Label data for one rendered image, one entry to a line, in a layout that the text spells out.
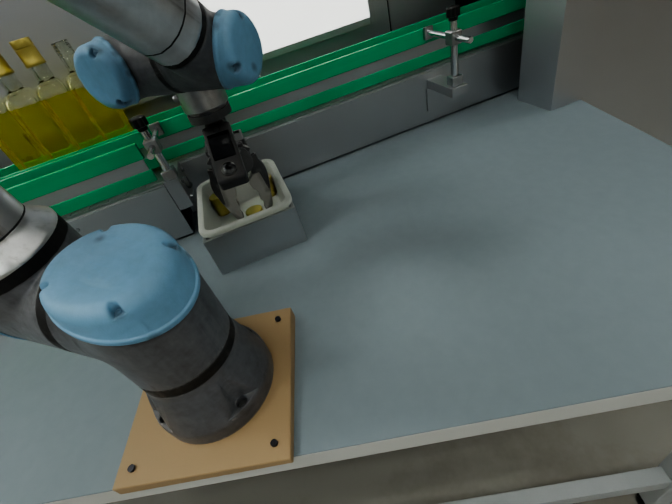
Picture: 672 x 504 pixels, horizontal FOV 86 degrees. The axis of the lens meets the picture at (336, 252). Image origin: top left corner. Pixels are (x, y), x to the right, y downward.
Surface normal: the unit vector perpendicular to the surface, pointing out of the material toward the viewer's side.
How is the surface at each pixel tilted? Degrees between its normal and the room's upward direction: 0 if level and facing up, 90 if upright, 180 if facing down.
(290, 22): 90
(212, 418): 76
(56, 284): 10
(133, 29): 134
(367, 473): 0
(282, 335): 4
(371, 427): 0
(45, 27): 90
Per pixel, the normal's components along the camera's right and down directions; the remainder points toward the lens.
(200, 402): 0.27, 0.36
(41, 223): 0.49, -0.71
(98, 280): -0.08, -0.69
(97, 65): -0.32, 0.68
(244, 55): 0.93, 0.08
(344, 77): 0.32, 0.56
